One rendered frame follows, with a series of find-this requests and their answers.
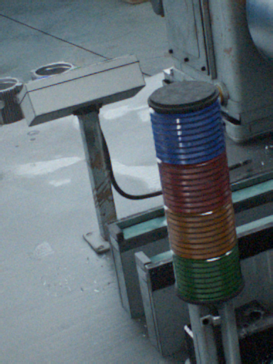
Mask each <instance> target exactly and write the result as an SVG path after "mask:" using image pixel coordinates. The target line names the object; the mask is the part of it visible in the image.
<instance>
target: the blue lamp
mask: <svg viewBox="0 0 273 364"><path fill-rule="evenodd" d="M148 109H149V111H150V113H149V115H150V117H151V127H152V133H153V138H154V145H155V151H156V157H157V158H158V159H159V160H161V161H163V162H166V163H169V164H172V165H192V164H196V163H200V162H204V161H207V160H210V159H212V158H215V157H216V156H218V155H219V154H221V153H222V152H223V151H224V150H225V146H226V143H225V137H224V135H225V133H224V126H223V120H222V118H223V116H222V113H221V112H222V109H221V103H220V96H219V97H218V98H217V100H216V101H215V102H214V103H212V104H211V105H209V106H207V107H205V108H203V109H200V110H196V111H192V112H185V113H176V114H171V113H163V112H157V111H156V110H154V109H152V108H151V107H150V106H148Z"/></svg>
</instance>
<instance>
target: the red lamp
mask: <svg viewBox="0 0 273 364"><path fill-rule="evenodd" d="M156 159H157V166H158V171H159V180H160V183H161V184H160V186H161V192H162V198H163V204H164V205H165V206H166V207H167V208H169V209H171V210H175V211H178V212H182V213H199V212H204V211H207V210H212V209H215V208H217V207H220V206H221V205H223V204H224V203H226V202H227V201H228V200H229V199H230V198H231V195H232V190H231V188H232V187H231V184H230V183H231V181H230V179H229V177H230V175H229V169H228V158H227V152H226V146H225V150H224V151H223V152H222V153H221V154H219V155H218V156H216V157H215V158H212V159H210V160H207V161H204V162H200V163H196V164H192V165H172V164H169V163H166V162H163V161H161V160H159V159H158V158H157V157H156Z"/></svg>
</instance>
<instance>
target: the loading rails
mask: <svg viewBox="0 0 273 364"><path fill-rule="evenodd" d="M230 184H231V187H232V188H231V190H232V199H233V205H234V211H235V212H234V215H235V225H236V231H237V243H238V250H239V255H240V266H241V273H242V274H243V276H244V278H245V286H244V289H243V290H242V291H241V292H240V293H239V294H238V296H236V297H235V298H234V299H233V302H234V308H235V307H236V306H239V305H241V304H245V303H247V302H250V301H253V300H255V299H256V300H258V301H259V302H260V303H262V304H264V305H265V306H266V307H267V308H268V309H269V310H270V311H271V312H272V313H273V168H271V169H269V170H266V171H262V172H259V173H255V174H252V175H250V176H246V177H243V178H239V179H237V180H236V181H233V182H231V183H230ZM105 225H106V229H107V237H108V241H109V248H110V252H111V256H112V264H113V268H114V275H115V280H117V288H118V292H119V299H120V304H121V306H122V307H123V308H124V310H125V311H126V313H127V314H128V315H129V316H130V318H131V319H135V318H137V317H139V316H143V315H145V317H146V324H147V329H148V333H149V337H150V341H151V342H152V345H153V346H154V347H155V349H157V351H158V352H159V353H160V354H161V356H162V357H166V356H168V355H171V354H174V353H177V352H179V351H181V350H185V349H186V350H187V351H188V348H187V343H186V334H185V329H184V328H185V326H186V325H188V324H190V323H191V319H190V314H189V308H188V303H186V302H184V301H182V300H180V299H179V298H178V297H177V296H176V293H175V289H174V285H175V283H176V280H175V274H174V270H173V260H172V255H171V247H170V242H169V236H168V227H167V222H166V212H164V205H163V204H162V205H158V206H156V207H153V208H150V209H146V210H143V211H139V212H137V213H135V214H133V215H128V216H126V217H123V218H120V219H117V220H113V221H110V222H108V223H105ZM142 314H143V315H142Z"/></svg>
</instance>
